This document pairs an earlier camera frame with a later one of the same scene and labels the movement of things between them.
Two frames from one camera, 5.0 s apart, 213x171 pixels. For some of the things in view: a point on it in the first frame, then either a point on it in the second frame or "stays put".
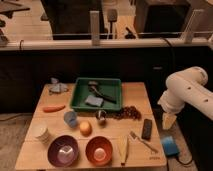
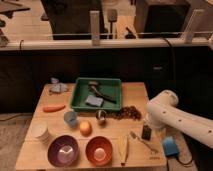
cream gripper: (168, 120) → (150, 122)
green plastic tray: (97, 95) stays put
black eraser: (147, 129) stays put
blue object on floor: (169, 145) stays put
